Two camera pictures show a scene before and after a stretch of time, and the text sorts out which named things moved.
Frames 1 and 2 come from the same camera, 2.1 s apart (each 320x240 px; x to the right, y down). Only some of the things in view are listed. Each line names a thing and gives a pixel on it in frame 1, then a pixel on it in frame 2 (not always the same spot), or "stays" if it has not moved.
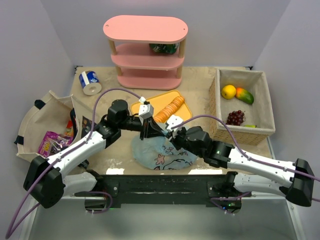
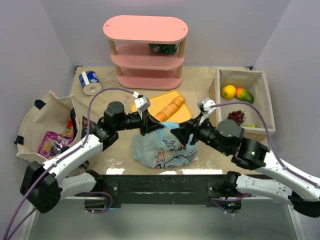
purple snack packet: (52, 142) stays
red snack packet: (69, 129) stays
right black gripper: (175, 139) -> (190, 131)
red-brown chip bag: (86, 126) stays
